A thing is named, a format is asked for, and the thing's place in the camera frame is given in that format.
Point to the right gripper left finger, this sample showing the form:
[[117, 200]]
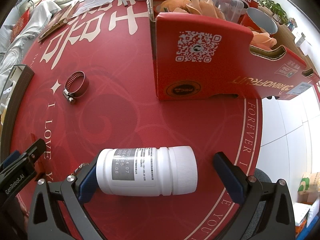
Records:
[[46, 220]]

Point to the grey covered sofa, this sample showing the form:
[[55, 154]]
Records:
[[13, 52]]

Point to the green potted plant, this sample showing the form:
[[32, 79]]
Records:
[[277, 12]]

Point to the white plastic pill bottle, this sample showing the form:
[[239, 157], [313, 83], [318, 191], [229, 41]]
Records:
[[147, 172]]

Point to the red fruit cardboard box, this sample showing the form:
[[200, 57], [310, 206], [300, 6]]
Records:
[[197, 57]]

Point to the round red printed rug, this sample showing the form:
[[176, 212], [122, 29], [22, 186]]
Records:
[[111, 45]]

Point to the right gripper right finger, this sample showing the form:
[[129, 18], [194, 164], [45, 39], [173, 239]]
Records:
[[265, 208]]

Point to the red embroidered cushion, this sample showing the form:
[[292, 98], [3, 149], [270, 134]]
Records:
[[20, 25]]

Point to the clear plastic container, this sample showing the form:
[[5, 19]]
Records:
[[231, 9]]

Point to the small metal hose clamp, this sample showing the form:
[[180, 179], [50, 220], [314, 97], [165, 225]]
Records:
[[75, 86]]

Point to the long red flat box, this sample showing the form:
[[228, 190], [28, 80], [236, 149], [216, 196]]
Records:
[[59, 19]]

